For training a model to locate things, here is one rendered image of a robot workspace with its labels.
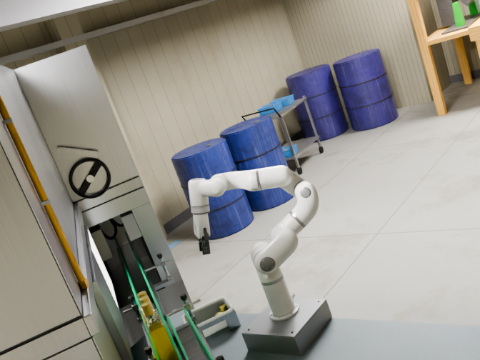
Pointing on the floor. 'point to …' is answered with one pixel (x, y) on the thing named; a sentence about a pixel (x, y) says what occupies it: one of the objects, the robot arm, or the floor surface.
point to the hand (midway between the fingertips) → (204, 248)
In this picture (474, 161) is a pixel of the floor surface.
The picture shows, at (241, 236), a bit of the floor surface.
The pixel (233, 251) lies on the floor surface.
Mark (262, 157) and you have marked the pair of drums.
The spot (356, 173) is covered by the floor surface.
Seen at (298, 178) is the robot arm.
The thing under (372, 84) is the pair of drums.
